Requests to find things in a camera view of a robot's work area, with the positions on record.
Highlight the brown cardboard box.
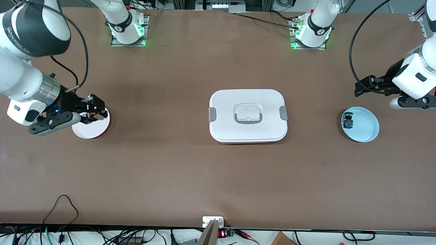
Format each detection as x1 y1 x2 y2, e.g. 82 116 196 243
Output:
271 231 297 245

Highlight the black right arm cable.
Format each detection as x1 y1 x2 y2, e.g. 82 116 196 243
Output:
15 0 90 92

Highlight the pink round plate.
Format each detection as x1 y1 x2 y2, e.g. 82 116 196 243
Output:
72 107 110 139

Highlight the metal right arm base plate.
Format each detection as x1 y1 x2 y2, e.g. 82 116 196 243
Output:
111 15 150 47

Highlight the tangled black cable bundle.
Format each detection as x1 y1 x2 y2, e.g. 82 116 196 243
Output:
0 225 198 245

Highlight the black base power cable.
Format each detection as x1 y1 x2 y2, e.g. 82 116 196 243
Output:
235 12 303 29

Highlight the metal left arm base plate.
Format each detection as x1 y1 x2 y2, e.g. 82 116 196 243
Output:
290 19 327 50

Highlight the light blue round plate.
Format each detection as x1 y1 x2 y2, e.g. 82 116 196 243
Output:
341 107 380 143

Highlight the thin black cable loop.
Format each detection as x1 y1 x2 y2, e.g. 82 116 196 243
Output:
43 195 79 235

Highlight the pink box with white lid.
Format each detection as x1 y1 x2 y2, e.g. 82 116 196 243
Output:
208 89 288 144

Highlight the long aluminium frame profile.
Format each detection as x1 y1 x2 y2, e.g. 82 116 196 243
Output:
408 0 436 45

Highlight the grey equipment rack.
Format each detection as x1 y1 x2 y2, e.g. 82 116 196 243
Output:
174 0 273 13

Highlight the grey aluminium bar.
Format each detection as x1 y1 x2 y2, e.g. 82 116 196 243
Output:
197 219 219 245

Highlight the small white device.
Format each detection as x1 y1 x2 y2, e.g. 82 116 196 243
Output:
202 216 224 228

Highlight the red alligator clip lead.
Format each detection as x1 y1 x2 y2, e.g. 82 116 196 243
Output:
234 229 261 245

